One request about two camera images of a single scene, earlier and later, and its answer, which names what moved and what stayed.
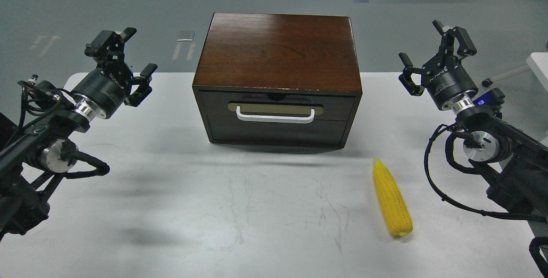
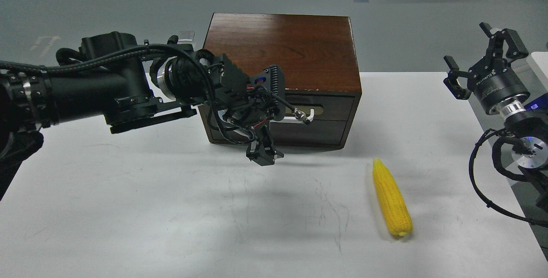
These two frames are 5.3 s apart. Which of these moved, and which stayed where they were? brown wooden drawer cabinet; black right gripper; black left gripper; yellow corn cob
Moved: black left gripper; black right gripper
Stayed: yellow corn cob; brown wooden drawer cabinet
